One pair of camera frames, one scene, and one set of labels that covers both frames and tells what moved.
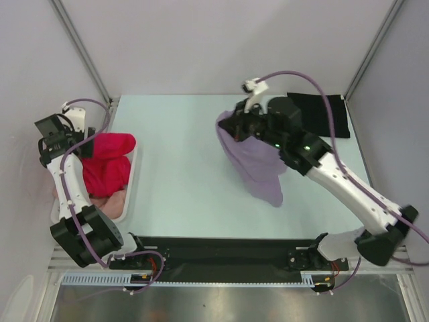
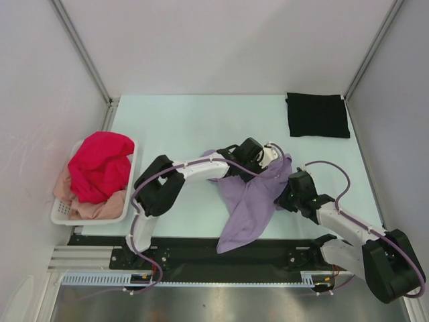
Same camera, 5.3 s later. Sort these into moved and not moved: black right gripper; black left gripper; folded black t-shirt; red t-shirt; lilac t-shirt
Moved: black right gripper; lilac t-shirt; black left gripper
Not moved: folded black t-shirt; red t-shirt
